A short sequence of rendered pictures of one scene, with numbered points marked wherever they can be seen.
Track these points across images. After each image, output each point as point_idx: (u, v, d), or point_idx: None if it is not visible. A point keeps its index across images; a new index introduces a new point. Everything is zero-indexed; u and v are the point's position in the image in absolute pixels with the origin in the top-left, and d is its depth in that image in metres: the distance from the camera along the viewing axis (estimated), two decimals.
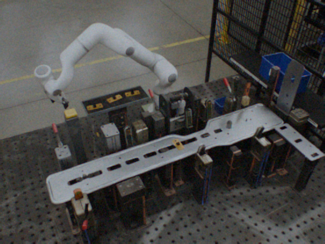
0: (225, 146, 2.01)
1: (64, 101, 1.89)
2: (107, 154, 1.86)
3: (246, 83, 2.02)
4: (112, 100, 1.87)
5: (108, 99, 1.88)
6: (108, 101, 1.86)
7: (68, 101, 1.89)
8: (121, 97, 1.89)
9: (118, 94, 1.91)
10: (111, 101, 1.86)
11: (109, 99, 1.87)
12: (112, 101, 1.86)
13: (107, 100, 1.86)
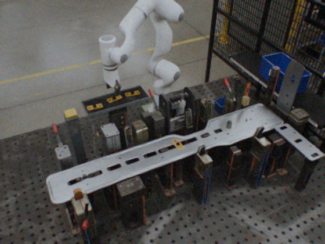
0: (225, 146, 2.01)
1: None
2: (107, 154, 1.86)
3: (246, 83, 2.02)
4: (112, 100, 1.87)
5: (108, 99, 1.88)
6: (108, 101, 1.86)
7: None
8: (121, 97, 1.89)
9: None
10: (111, 101, 1.86)
11: (109, 99, 1.87)
12: (112, 101, 1.86)
13: (107, 100, 1.86)
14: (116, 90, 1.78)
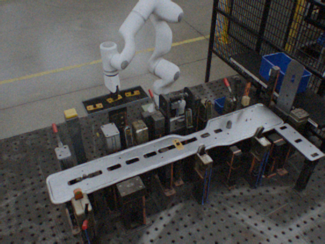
0: (225, 146, 2.01)
1: None
2: (107, 154, 1.86)
3: (246, 83, 2.02)
4: (112, 100, 1.87)
5: (108, 99, 1.88)
6: (108, 101, 1.86)
7: None
8: (121, 97, 1.89)
9: (118, 94, 1.91)
10: (111, 101, 1.86)
11: (109, 99, 1.87)
12: (112, 101, 1.86)
13: (107, 100, 1.86)
14: (114, 94, 1.83)
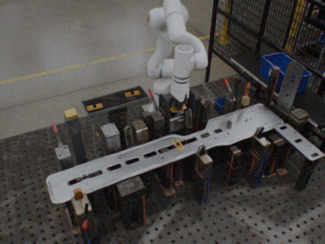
0: (225, 146, 2.01)
1: None
2: (107, 154, 1.86)
3: (246, 83, 2.02)
4: (176, 110, 1.67)
5: (172, 108, 1.68)
6: (172, 111, 1.66)
7: None
8: (186, 107, 1.69)
9: None
10: (174, 111, 1.67)
11: (172, 108, 1.68)
12: (176, 111, 1.66)
13: (170, 110, 1.67)
14: (180, 103, 1.63)
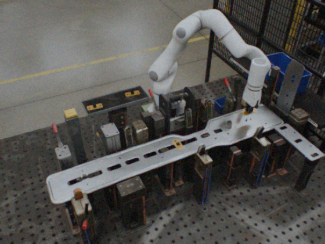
0: (225, 146, 2.01)
1: None
2: (107, 154, 1.86)
3: (246, 83, 2.02)
4: (246, 112, 1.93)
5: (242, 111, 1.94)
6: (243, 114, 1.92)
7: None
8: (255, 111, 1.94)
9: None
10: (245, 114, 1.92)
11: (244, 112, 1.93)
12: (246, 114, 1.92)
13: (242, 113, 1.93)
14: (251, 107, 1.88)
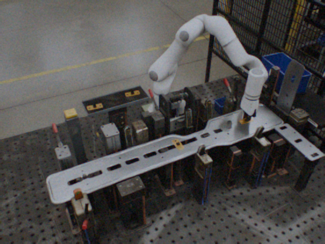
0: (225, 146, 2.01)
1: None
2: (107, 154, 1.86)
3: (246, 83, 2.02)
4: (244, 121, 1.97)
5: (241, 119, 1.98)
6: (241, 123, 1.96)
7: None
8: (253, 119, 1.98)
9: None
10: (243, 122, 1.96)
11: (241, 121, 1.98)
12: (244, 122, 1.96)
13: (239, 121, 1.97)
14: (249, 116, 1.93)
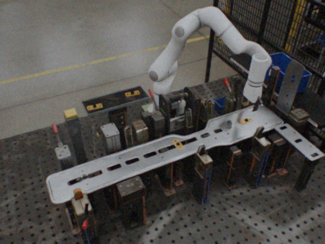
0: (225, 146, 2.01)
1: None
2: (107, 154, 1.86)
3: None
4: (244, 121, 1.97)
5: (241, 120, 1.98)
6: (241, 123, 1.96)
7: (242, 87, 1.91)
8: (253, 119, 1.98)
9: (249, 117, 2.00)
10: (243, 122, 1.96)
11: (241, 121, 1.98)
12: (244, 122, 1.96)
13: (239, 122, 1.97)
14: (256, 106, 1.84)
